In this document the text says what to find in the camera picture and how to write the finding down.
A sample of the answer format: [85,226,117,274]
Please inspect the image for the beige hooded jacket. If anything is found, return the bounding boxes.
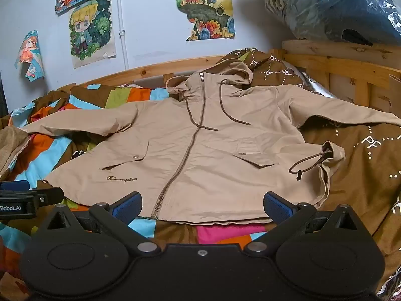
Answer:
[19,60,401,226]

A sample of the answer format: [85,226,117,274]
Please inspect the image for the white wall pipe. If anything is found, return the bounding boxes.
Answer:
[116,0,130,71]

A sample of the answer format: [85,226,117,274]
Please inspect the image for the blond figure wall poster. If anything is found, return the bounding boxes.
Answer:
[68,0,117,70]

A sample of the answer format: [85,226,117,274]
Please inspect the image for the tan knitted cloth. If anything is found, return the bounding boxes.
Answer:
[0,127,31,179]

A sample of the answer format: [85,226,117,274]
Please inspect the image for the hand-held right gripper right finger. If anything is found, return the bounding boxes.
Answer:
[244,191,366,257]

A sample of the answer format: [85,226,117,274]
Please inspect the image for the brown printed pillow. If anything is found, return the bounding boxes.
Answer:
[219,48,314,90]

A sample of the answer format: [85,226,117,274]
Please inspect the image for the colourful patchwork blanket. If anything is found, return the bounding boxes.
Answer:
[0,83,270,301]

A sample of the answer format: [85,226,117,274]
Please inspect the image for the landscape wall poster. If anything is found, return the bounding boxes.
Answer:
[174,0,236,42]

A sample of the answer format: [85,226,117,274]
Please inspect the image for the brown printed blanket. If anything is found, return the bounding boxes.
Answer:
[297,113,401,301]

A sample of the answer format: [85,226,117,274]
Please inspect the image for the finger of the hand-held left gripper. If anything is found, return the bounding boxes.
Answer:
[0,180,31,194]
[29,187,65,208]

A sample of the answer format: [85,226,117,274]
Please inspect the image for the plastic-wrapped bedding bundle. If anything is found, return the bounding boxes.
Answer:
[235,0,401,49]

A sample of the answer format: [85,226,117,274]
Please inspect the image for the silver foil bag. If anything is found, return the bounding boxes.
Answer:
[291,63,336,99]

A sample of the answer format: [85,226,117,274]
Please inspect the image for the wooden bed frame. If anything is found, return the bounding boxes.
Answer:
[58,40,401,113]

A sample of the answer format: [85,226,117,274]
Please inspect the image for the small curled wall poster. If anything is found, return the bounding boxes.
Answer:
[14,30,45,80]

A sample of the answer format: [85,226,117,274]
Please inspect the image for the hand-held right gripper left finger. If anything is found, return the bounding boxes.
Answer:
[38,191,159,257]

